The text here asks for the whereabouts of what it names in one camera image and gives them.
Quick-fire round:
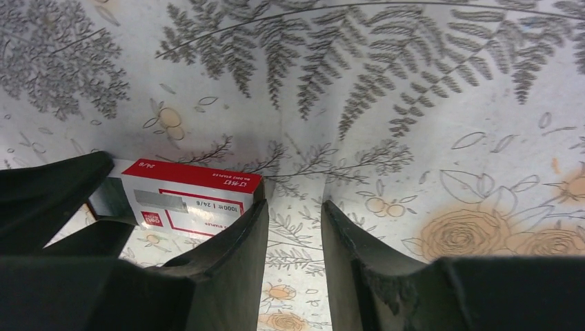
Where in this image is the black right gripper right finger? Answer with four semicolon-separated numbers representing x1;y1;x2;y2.
321;201;584;330

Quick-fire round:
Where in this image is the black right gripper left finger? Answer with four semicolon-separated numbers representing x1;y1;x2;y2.
1;200;268;330

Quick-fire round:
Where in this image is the red white staple box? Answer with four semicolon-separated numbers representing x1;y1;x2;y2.
89;159;265;239

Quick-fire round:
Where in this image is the floral patterned table mat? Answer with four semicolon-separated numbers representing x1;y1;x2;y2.
1;1;584;330

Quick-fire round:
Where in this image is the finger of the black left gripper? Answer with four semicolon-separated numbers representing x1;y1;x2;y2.
40;220;135;258
1;152;114;256

